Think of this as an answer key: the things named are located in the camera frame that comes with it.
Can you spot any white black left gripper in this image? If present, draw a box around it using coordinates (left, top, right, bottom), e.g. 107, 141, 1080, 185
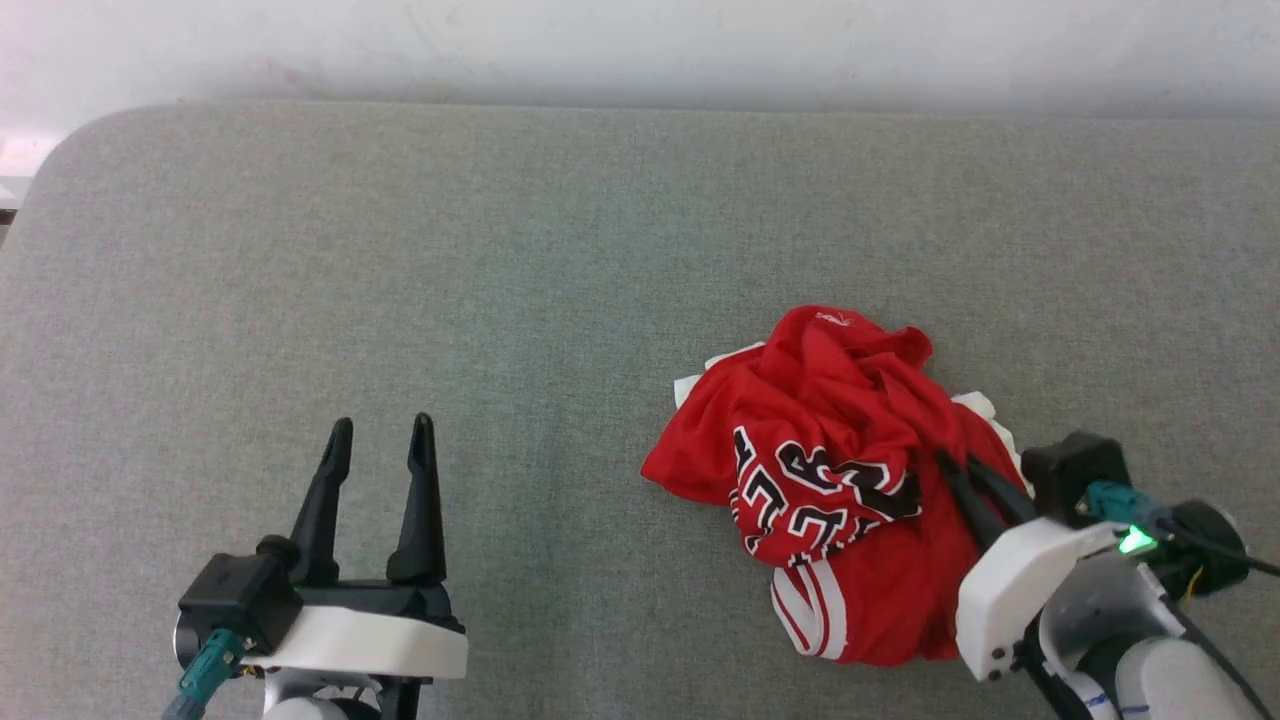
240, 412, 470, 683

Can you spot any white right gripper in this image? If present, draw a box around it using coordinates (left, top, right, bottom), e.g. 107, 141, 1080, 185
934, 450, 1133, 684

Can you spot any red basketball jersey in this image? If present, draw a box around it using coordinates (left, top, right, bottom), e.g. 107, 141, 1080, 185
641, 305, 1031, 667

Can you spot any grey fabric sofa cushion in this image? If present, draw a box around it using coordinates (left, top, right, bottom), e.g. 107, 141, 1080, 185
0, 100, 1280, 720

